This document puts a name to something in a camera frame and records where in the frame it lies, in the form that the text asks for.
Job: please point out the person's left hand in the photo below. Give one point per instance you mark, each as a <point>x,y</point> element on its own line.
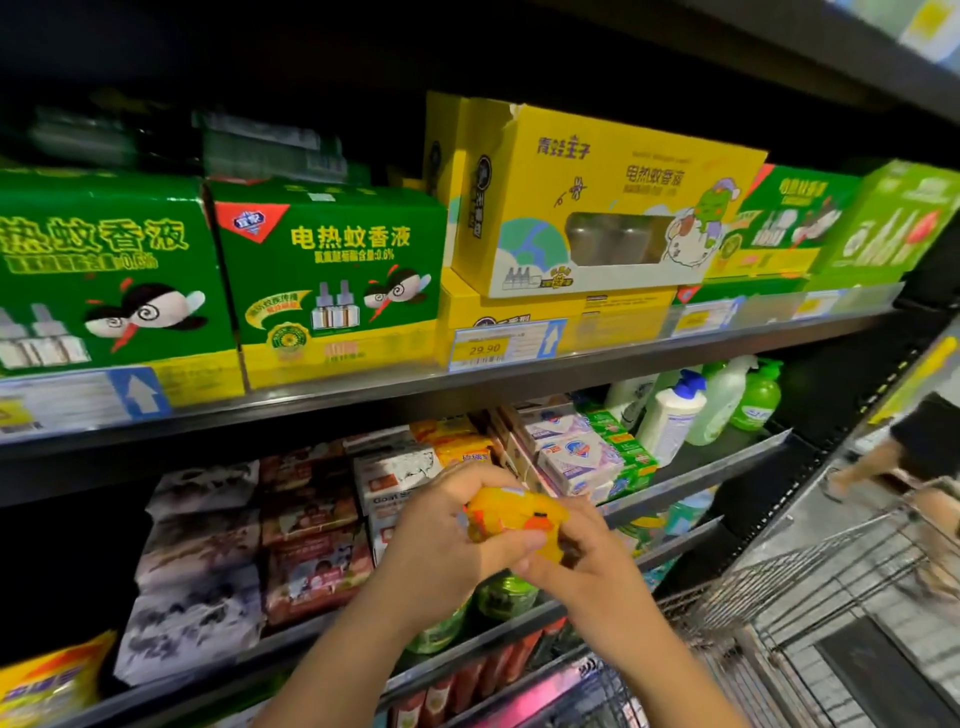
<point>443,555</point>

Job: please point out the person's right hand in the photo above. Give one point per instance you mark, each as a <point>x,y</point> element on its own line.
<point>600,593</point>

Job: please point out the yellow soap packet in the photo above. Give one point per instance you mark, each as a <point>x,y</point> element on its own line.
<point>518,518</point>
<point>53,683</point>

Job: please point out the stack of white orange soap boxes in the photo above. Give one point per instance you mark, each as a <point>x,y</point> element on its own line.
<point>393,477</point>

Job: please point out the stack of yellow soap boxes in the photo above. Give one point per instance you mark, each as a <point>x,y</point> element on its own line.
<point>458,443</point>

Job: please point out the stack of pink soap boxes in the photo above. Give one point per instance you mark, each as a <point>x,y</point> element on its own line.
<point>315,570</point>

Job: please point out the stack of white purple soap boxes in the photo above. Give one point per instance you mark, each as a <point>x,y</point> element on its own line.
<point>578,458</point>

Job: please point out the stack of green soap boxes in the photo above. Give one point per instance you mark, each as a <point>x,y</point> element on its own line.
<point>630,450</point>

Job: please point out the white hand sanitizer bottle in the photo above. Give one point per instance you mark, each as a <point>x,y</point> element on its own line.
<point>668,423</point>
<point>627,393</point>

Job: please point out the bright green hand sanitizer bottle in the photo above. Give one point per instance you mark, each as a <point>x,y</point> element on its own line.
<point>758,398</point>

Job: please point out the stack of floral soap boxes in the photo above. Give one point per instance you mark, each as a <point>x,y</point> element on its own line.
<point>188,623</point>

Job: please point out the pink flat pack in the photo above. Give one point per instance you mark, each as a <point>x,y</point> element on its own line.
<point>533,698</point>

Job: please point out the row of red tubes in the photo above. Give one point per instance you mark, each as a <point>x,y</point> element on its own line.
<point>480,675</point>

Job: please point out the white blue price tag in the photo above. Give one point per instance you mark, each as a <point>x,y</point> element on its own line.
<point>503,345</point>
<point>705,317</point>
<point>83,405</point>

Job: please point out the flat yellow box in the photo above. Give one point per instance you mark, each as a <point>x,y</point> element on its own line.
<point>615,318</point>

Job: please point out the green box mosquito print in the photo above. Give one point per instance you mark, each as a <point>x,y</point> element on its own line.
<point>105,270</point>
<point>330,270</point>

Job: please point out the green yellow cartoon box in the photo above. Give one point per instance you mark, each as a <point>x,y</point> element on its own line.
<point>780,225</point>

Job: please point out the large yellow box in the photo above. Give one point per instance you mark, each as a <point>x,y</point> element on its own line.
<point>600,165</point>

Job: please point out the row of dark green packs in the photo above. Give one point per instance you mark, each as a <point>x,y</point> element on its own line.
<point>225,150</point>

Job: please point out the green box bottle print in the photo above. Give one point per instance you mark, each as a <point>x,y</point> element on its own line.
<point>893,225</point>

